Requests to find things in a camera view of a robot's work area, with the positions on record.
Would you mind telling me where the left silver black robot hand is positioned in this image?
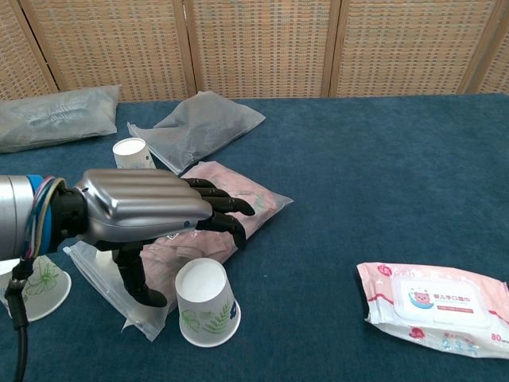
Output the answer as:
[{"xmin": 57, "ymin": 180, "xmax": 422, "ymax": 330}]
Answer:
[{"xmin": 53, "ymin": 169, "xmax": 255, "ymax": 307}]

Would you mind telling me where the white paper cup floral print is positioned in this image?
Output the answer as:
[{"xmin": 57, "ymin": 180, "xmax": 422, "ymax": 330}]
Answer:
[
  {"xmin": 174, "ymin": 257, "xmax": 242, "ymax": 348},
  {"xmin": 0, "ymin": 254, "xmax": 72, "ymax": 322},
  {"xmin": 112, "ymin": 137, "xmax": 157, "ymax": 172}
]

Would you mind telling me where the frosted bag with pink clothes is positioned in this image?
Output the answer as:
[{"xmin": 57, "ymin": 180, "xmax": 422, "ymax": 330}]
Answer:
[{"xmin": 63, "ymin": 160, "xmax": 294, "ymax": 342}]

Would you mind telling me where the frosted bag with dark clothes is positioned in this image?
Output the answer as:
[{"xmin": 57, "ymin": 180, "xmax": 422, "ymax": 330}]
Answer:
[{"xmin": 126, "ymin": 90, "xmax": 266, "ymax": 176}]

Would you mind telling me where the frosted bag with light-grey clothes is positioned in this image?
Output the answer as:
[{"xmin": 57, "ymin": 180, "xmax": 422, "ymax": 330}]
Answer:
[{"xmin": 0, "ymin": 84, "xmax": 122, "ymax": 154}]

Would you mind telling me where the woven rattan folding screen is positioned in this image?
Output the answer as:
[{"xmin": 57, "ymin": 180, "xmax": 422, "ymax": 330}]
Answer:
[{"xmin": 0, "ymin": 0, "xmax": 509, "ymax": 103}]

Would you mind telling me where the pink wet wipes pack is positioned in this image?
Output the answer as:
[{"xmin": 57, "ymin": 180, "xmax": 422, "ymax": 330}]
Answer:
[{"xmin": 356, "ymin": 261, "xmax": 509, "ymax": 361}]

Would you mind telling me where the black cable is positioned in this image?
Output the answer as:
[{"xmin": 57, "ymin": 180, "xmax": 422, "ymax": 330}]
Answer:
[{"xmin": 3, "ymin": 258, "xmax": 33, "ymax": 382}]

